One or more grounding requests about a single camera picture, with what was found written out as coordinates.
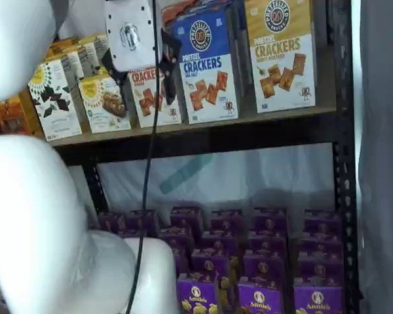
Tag Simple Mills Sweet Thins box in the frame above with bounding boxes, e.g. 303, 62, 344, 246
28, 57, 84, 142
45, 48, 86, 81
81, 32, 109, 63
52, 38, 99, 71

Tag black cable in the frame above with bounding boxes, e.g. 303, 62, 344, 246
126, 0, 161, 314

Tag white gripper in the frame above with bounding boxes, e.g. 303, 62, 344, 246
100, 0, 181, 106

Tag orange snack box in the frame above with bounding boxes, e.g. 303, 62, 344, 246
0, 94, 35, 137

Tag grey plastic curtain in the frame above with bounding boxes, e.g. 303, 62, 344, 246
352, 0, 393, 314

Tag black metal shelf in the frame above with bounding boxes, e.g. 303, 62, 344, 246
52, 0, 335, 230

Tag blue white pretzel crackers box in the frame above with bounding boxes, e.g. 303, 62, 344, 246
172, 7, 246, 125

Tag black metal rack beam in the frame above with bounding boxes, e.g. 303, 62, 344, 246
52, 122, 341, 166

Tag purple Annie's snack box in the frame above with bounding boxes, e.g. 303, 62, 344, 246
303, 209, 344, 234
127, 211, 159, 235
301, 230, 344, 254
170, 205, 203, 230
243, 250, 286, 279
210, 209, 244, 232
293, 276, 345, 314
297, 250, 345, 279
176, 273, 235, 314
170, 247, 193, 277
253, 206, 288, 232
98, 212, 129, 233
237, 277, 286, 314
158, 227, 195, 249
191, 248, 240, 281
248, 228, 288, 253
201, 230, 239, 252
122, 228, 158, 239

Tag Simple Mills almond bars box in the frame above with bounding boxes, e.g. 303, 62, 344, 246
90, 67, 114, 80
77, 75, 132, 134

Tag wooden shelf board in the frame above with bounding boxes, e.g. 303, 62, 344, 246
48, 105, 338, 147

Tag black perforated rack post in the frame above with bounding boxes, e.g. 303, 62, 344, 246
81, 163, 109, 217
327, 0, 362, 314

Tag gold honey mustard crackers box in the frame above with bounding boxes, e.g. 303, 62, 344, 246
244, 0, 317, 114

